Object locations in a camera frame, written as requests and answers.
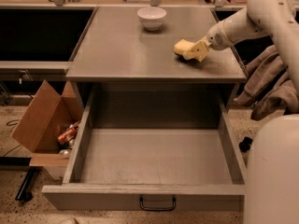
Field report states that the brown cardboard box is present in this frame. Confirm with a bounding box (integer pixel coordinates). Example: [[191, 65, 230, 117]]
[[11, 79, 83, 168]]

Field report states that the black drawer handle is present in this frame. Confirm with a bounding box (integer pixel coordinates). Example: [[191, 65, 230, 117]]
[[139, 197, 177, 212]]

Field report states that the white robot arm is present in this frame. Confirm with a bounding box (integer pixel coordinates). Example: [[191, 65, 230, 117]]
[[174, 0, 299, 224]]

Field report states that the white ceramic bowl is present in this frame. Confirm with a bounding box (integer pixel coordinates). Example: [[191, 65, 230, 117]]
[[137, 7, 166, 31]]

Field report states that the red crushed can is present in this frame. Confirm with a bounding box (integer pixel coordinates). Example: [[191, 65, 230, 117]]
[[57, 124, 78, 145]]

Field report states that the yellow sponge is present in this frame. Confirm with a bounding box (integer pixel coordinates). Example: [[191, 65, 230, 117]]
[[173, 39, 194, 56]]

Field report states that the black office chair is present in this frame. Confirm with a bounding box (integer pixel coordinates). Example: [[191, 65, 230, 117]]
[[239, 136, 252, 152]]

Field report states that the open grey drawer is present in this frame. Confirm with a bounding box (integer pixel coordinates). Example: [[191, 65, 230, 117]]
[[42, 85, 246, 211]]

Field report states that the grey-brown cloth jacket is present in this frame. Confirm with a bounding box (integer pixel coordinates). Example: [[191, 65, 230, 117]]
[[235, 45, 299, 120]]

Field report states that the black desk leg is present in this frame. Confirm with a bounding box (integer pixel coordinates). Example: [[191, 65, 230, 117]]
[[0, 156, 40, 203]]

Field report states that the silver can in box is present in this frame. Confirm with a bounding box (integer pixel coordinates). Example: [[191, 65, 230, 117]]
[[59, 149, 71, 159]]

